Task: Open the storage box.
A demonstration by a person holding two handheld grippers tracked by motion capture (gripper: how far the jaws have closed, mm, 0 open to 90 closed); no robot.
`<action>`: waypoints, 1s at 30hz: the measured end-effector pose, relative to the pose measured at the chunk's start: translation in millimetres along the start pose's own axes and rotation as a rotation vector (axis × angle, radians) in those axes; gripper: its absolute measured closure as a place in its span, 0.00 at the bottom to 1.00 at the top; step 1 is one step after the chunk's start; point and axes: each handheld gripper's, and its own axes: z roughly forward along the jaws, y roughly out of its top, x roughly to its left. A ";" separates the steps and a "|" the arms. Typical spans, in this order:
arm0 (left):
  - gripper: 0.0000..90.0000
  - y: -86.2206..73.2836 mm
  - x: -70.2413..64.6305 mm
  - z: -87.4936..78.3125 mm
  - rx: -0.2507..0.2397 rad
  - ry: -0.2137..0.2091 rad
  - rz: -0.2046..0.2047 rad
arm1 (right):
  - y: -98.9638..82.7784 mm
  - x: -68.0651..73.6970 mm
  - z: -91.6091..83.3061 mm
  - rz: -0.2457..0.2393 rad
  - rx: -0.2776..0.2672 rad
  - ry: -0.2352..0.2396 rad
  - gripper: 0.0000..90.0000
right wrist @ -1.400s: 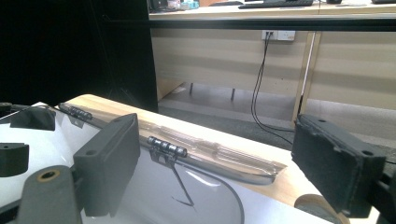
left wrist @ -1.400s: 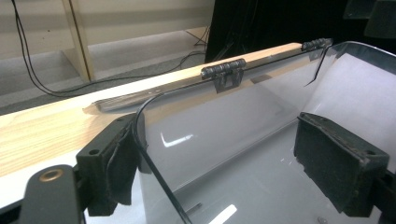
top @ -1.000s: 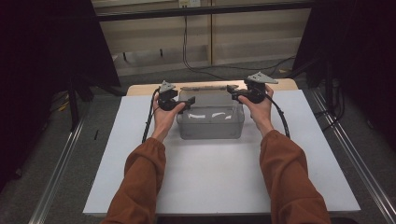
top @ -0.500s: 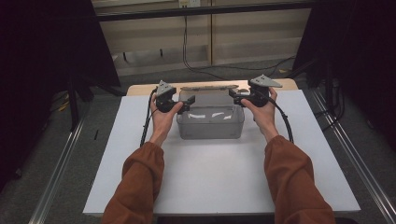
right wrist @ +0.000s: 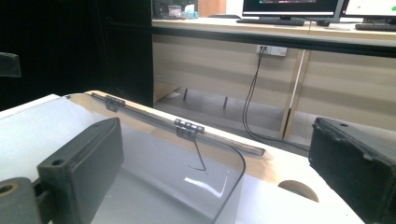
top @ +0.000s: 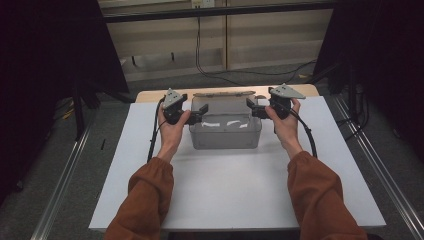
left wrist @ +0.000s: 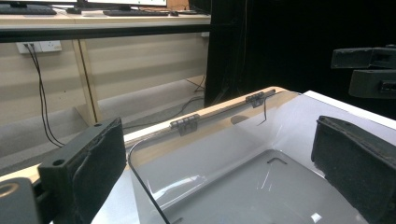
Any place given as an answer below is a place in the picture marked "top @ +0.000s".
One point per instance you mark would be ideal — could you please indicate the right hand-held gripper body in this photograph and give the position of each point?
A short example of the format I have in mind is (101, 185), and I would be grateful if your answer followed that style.
(283, 100)

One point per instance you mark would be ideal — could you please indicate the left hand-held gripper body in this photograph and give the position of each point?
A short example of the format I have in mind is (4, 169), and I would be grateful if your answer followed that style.
(173, 106)

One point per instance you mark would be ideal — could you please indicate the grey transparent plastic box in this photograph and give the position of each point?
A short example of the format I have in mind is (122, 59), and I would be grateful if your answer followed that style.
(225, 138)

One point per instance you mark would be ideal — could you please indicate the transparent box lid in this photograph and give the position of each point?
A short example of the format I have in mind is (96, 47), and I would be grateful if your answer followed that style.
(225, 94)

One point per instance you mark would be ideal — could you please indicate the person's left hand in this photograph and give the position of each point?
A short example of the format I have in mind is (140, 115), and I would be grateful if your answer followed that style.
(171, 135)

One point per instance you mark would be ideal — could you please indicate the person's right hand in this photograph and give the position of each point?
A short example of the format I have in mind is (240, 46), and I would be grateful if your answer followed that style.
(288, 128)

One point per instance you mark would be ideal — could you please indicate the wooden table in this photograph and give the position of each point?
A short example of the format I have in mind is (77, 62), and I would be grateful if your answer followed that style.
(150, 96)

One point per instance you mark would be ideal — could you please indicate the small black peg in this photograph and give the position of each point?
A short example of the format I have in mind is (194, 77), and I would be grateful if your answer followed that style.
(133, 60)

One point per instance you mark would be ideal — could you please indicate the white table board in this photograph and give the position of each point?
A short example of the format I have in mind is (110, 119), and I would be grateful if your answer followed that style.
(233, 186)

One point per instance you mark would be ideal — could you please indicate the black horizontal bar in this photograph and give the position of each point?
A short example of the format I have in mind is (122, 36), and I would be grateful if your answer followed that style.
(216, 11)

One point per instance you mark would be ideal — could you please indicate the black metal stand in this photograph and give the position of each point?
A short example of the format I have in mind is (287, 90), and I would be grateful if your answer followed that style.
(79, 113)

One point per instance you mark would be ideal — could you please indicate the yellow floor object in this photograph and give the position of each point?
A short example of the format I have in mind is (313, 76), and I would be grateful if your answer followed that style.
(68, 114)

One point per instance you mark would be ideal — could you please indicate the black curtain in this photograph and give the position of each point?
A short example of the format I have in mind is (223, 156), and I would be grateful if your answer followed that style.
(386, 50)
(40, 66)

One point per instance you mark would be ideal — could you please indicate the white wall socket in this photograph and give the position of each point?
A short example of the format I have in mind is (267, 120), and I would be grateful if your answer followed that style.
(203, 3)

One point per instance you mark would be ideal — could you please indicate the aluminium floor rail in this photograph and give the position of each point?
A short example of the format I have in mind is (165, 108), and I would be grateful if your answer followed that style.
(383, 173)
(63, 186)

